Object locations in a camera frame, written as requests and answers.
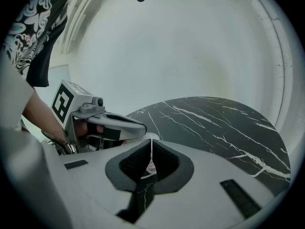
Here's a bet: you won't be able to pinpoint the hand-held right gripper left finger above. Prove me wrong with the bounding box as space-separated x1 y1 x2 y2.
59 138 153 217

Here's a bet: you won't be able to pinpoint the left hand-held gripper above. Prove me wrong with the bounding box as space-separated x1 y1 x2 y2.
51 79 147 154

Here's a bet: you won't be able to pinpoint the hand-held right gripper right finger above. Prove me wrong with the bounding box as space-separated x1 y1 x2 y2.
135 139 275 229

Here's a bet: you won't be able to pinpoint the round white object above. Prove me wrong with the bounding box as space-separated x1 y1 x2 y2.
142 132 160 143

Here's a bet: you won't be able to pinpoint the tea bag tag with string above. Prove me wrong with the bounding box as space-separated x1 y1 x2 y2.
140 139 159 179

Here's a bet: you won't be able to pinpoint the person's left forearm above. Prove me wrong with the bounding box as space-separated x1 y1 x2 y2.
22 89 69 143

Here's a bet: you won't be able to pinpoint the person's left hand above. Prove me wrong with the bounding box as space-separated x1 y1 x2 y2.
73 122 106 138

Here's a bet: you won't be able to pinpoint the black printed shirt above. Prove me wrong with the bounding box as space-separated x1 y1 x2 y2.
0 0 70 88

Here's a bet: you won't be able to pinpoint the white ceiling pipes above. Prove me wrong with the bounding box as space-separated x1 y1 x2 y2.
59 0 99 55

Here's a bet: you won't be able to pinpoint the thick white wall pipe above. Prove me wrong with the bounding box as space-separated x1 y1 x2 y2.
257 0 301 139

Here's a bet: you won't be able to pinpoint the thin white wall pipe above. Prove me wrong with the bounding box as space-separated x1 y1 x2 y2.
247 0 286 131

